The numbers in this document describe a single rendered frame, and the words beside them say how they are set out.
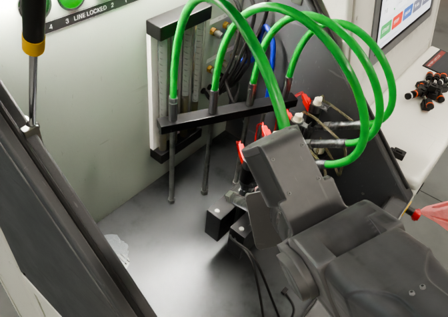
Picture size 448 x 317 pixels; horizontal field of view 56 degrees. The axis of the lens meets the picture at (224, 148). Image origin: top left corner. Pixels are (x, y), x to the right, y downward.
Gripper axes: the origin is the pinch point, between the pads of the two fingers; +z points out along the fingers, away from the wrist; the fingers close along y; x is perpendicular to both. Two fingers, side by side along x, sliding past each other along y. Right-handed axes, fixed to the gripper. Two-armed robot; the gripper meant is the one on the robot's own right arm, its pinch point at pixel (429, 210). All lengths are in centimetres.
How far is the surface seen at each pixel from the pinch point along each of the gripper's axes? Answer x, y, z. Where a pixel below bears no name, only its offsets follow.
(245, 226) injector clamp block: 9.7, -1.6, 35.2
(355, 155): -3.3, 7.7, 13.6
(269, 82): 17.6, 23.4, 1.7
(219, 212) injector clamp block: 12.2, 2.2, 39.0
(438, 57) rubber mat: -88, 15, 51
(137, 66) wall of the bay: 18, 35, 41
